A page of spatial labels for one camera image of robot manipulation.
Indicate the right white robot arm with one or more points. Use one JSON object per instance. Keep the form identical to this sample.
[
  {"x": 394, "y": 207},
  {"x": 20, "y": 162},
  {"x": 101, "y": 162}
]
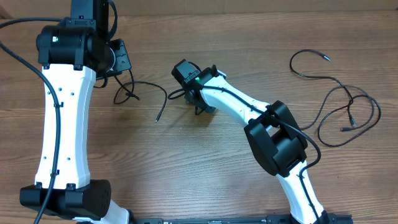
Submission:
[{"x": 273, "y": 135}]

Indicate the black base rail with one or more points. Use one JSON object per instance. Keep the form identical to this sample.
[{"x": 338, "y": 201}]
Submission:
[{"x": 270, "y": 219}]

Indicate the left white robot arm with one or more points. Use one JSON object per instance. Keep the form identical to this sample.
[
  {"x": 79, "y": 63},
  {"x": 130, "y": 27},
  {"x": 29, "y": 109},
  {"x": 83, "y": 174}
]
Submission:
[{"x": 74, "y": 54}]

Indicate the cardboard wall panel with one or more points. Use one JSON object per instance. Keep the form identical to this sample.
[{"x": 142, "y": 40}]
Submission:
[{"x": 61, "y": 8}]

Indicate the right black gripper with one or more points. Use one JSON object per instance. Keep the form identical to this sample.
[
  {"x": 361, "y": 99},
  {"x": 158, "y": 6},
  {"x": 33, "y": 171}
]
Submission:
[{"x": 196, "y": 101}]

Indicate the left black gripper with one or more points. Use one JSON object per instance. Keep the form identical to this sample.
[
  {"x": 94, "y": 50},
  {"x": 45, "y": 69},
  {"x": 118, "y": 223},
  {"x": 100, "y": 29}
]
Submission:
[{"x": 124, "y": 63}]

